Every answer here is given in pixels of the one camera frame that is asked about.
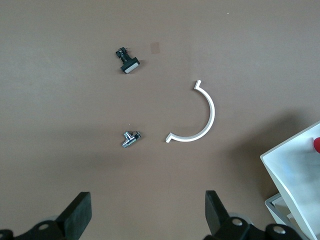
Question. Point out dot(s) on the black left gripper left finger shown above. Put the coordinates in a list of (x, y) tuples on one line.
[(75, 215)]

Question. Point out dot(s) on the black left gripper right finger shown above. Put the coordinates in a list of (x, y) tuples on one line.
[(215, 215)]

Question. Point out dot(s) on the red mushroom push button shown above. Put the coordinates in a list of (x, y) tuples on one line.
[(317, 145)]

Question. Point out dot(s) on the black square push button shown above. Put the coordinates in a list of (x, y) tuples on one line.
[(130, 65)]

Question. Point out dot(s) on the small metal knob upper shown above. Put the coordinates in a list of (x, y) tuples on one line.
[(130, 138)]

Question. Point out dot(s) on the white semicircular bracket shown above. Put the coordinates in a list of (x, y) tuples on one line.
[(212, 110)]

